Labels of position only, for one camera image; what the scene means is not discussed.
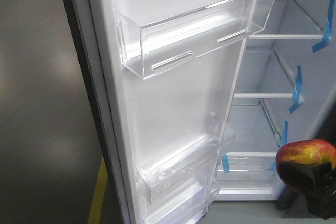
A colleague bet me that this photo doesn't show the clear middle door bin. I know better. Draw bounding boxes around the clear middle door bin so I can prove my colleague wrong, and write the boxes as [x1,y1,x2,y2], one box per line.
[135,125,236,204]

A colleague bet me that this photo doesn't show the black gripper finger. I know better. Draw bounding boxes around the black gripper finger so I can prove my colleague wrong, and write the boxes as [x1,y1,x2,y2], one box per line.
[278,162,331,195]

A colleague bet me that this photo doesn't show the fridge door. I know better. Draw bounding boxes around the fridge door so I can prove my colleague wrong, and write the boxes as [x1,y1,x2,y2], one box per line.
[63,0,252,223]

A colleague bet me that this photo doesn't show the red yellow apple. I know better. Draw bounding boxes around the red yellow apple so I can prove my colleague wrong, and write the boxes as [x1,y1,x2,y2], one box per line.
[275,138,335,191]

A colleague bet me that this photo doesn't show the clear lower door bin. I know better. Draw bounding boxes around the clear lower door bin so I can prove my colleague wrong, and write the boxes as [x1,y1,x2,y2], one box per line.
[139,176,220,223]

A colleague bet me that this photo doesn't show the clear door bin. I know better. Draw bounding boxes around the clear door bin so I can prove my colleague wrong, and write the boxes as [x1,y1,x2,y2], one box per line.
[139,176,220,223]
[115,0,275,80]
[135,125,236,204]

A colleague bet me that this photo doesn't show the fridge body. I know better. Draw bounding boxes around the fridge body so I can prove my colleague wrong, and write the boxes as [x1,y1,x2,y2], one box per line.
[216,0,335,201]

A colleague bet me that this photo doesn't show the clear upper door bin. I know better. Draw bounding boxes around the clear upper door bin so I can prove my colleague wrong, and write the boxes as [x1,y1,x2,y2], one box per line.
[115,0,275,80]

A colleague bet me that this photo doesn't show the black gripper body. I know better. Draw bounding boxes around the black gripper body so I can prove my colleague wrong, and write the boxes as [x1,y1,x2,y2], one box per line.
[306,162,335,220]

